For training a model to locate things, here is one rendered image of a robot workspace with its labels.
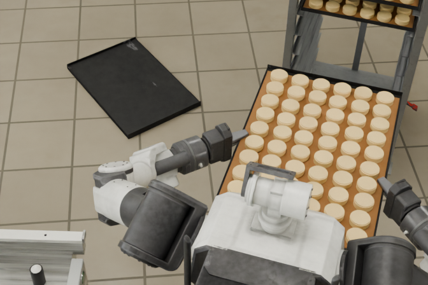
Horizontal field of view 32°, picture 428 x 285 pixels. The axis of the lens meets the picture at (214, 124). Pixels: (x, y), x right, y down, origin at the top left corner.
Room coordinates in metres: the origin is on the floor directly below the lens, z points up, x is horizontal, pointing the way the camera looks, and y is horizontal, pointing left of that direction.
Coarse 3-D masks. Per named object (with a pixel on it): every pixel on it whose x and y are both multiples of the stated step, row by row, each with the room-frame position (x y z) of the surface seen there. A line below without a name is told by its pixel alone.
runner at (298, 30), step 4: (308, 12) 2.32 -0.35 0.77; (300, 16) 2.27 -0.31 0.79; (304, 16) 2.30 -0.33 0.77; (308, 16) 2.30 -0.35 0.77; (300, 20) 2.27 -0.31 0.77; (304, 20) 2.27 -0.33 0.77; (296, 24) 2.21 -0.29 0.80; (300, 24) 2.24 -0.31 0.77; (304, 24) 2.24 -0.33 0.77; (296, 28) 2.21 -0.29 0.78; (300, 28) 2.22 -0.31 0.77; (296, 32) 2.19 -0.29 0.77; (300, 32) 2.19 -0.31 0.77
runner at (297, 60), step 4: (316, 16) 2.55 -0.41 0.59; (312, 20) 2.51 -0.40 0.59; (312, 24) 2.49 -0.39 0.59; (312, 28) 2.46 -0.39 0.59; (308, 32) 2.43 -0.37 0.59; (308, 36) 2.41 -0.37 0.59; (304, 40) 2.38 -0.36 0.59; (304, 44) 2.36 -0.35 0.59; (304, 48) 2.33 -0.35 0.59; (300, 52) 2.30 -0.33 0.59; (296, 56) 2.28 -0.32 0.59; (300, 56) 2.28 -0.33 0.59; (292, 60) 2.22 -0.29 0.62; (296, 60) 2.25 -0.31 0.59; (300, 60) 2.25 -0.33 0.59; (292, 64) 2.22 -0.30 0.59; (296, 64) 2.23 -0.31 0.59; (292, 68) 2.20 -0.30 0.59; (296, 68) 2.21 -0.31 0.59
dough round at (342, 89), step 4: (336, 84) 1.63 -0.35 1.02; (340, 84) 1.63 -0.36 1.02; (344, 84) 1.63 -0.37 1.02; (336, 88) 1.61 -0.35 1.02; (340, 88) 1.61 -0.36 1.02; (344, 88) 1.61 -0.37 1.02; (348, 88) 1.61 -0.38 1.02; (336, 92) 1.60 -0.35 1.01; (340, 92) 1.59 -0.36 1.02; (344, 92) 1.59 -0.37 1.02; (348, 92) 1.59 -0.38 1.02; (344, 96) 1.59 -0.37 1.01; (348, 96) 1.59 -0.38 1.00
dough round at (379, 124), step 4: (372, 120) 1.48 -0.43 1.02; (376, 120) 1.48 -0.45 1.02; (380, 120) 1.48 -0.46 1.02; (384, 120) 1.48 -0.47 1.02; (372, 124) 1.47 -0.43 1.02; (376, 124) 1.46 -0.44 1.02; (380, 124) 1.46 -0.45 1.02; (384, 124) 1.46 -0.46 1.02; (388, 124) 1.46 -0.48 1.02; (372, 128) 1.46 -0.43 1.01; (376, 128) 1.45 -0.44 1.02; (380, 128) 1.45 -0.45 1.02; (384, 128) 1.45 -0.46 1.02; (388, 128) 1.46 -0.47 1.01; (384, 132) 1.45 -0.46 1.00
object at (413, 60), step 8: (424, 0) 2.08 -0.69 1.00; (424, 8) 2.06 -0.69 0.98; (424, 16) 2.06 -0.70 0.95; (424, 24) 2.06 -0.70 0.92; (424, 32) 2.06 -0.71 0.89; (416, 40) 2.06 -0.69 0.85; (416, 48) 2.06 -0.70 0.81; (416, 56) 2.06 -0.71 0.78; (408, 64) 2.06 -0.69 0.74; (416, 64) 2.06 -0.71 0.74; (408, 72) 2.06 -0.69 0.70; (408, 80) 2.06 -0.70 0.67; (408, 88) 2.06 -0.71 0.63; (400, 112) 2.06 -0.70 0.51; (400, 120) 2.06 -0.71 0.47; (392, 152) 2.06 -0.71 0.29
